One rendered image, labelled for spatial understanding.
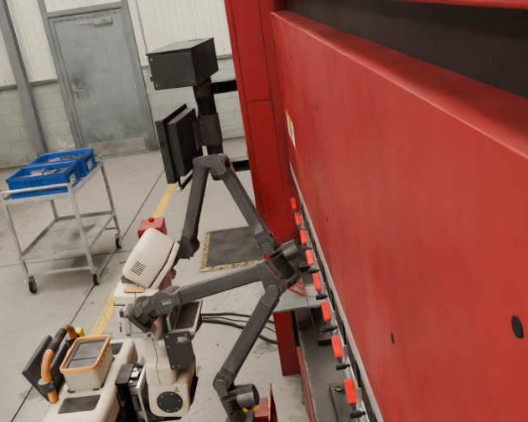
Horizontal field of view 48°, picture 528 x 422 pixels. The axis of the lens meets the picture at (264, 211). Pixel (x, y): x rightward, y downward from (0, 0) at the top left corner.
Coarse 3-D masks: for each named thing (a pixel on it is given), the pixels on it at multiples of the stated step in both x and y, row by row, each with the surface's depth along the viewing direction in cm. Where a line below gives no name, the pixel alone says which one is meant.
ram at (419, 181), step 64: (320, 64) 136; (384, 64) 86; (320, 128) 154; (384, 128) 82; (448, 128) 55; (512, 128) 47; (320, 192) 179; (384, 192) 88; (448, 192) 58; (512, 192) 43; (320, 256) 212; (384, 256) 95; (448, 256) 61; (512, 256) 45; (384, 320) 104; (448, 320) 65; (512, 320) 47; (384, 384) 115; (448, 384) 69; (512, 384) 49
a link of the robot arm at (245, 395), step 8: (216, 384) 200; (224, 384) 199; (232, 384) 206; (240, 384) 204; (248, 384) 202; (224, 392) 199; (232, 392) 200; (240, 392) 200; (248, 392) 199; (256, 392) 202; (240, 400) 199; (248, 400) 198; (256, 400) 200
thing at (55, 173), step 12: (24, 168) 518; (36, 168) 518; (48, 168) 517; (60, 168) 517; (72, 168) 503; (12, 180) 485; (24, 180) 485; (36, 180) 486; (48, 180) 486; (60, 180) 485; (72, 180) 501; (24, 192) 490; (36, 192) 489; (48, 192) 489; (60, 192) 488
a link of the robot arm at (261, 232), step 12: (216, 168) 231; (228, 168) 233; (228, 180) 234; (240, 192) 234; (240, 204) 235; (252, 204) 236; (252, 216) 235; (252, 228) 236; (264, 228) 235; (264, 240) 235; (276, 240) 240; (264, 252) 236
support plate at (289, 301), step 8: (296, 288) 249; (288, 296) 243; (296, 296) 242; (304, 296) 241; (312, 296) 240; (280, 304) 238; (288, 304) 237; (296, 304) 237; (304, 304) 236; (312, 304) 235; (320, 304) 234; (272, 312) 234
